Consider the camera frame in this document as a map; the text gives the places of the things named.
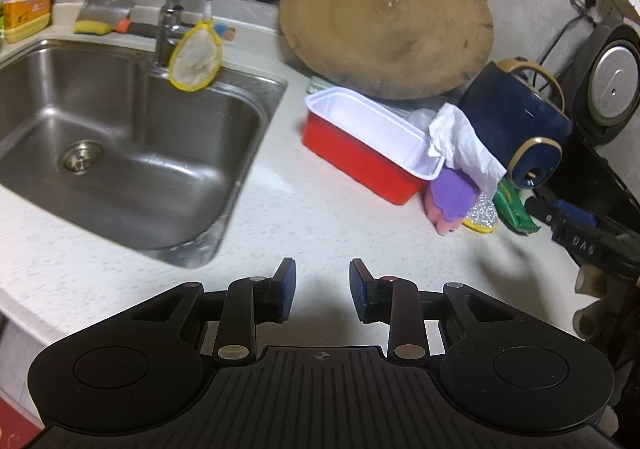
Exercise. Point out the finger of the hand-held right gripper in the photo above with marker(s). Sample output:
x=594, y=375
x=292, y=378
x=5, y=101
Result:
x=575, y=216

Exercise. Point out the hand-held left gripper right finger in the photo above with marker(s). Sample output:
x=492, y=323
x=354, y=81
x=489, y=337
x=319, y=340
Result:
x=357, y=290

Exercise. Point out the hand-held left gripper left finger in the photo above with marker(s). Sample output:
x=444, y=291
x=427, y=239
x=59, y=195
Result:
x=287, y=285

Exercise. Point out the green snack packet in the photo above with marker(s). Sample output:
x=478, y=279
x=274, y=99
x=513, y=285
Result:
x=515, y=211

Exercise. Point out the red food container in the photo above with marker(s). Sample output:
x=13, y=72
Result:
x=350, y=144

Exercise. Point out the person's right hand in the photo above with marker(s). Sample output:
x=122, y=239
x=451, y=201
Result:
x=595, y=283

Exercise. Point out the silver scouring pad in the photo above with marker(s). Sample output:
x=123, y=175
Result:
x=482, y=215

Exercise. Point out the pink sponge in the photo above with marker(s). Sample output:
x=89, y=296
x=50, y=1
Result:
x=442, y=225

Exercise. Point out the blue rice cooker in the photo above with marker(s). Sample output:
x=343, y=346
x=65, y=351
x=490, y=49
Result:
x=505, y=114

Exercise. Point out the purple sponge cloth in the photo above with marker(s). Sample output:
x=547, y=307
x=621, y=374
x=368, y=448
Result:
x=452, y=191

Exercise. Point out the white paper tissue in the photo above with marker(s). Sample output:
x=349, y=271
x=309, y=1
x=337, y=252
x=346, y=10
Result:
x=465, y=139

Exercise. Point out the black rice cooker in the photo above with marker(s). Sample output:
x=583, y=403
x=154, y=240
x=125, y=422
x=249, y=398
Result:
x=615, y=74

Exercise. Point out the clear plastic bag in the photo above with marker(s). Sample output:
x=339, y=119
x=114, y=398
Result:
x=420, y=118

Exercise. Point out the striped green dishcloth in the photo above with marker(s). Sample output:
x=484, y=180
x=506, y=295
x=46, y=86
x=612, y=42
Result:
x=316, y=85

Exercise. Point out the stainless steel sink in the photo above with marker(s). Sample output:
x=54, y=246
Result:
x=125, y=139

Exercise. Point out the blue yellow sticker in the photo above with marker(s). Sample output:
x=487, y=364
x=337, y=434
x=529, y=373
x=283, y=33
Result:
x=226, y=32

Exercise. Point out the round wooden cutting board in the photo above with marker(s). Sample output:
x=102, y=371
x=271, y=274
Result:
x=385, y=19

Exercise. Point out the yellow sponge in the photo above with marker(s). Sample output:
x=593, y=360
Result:
x=92, y=27

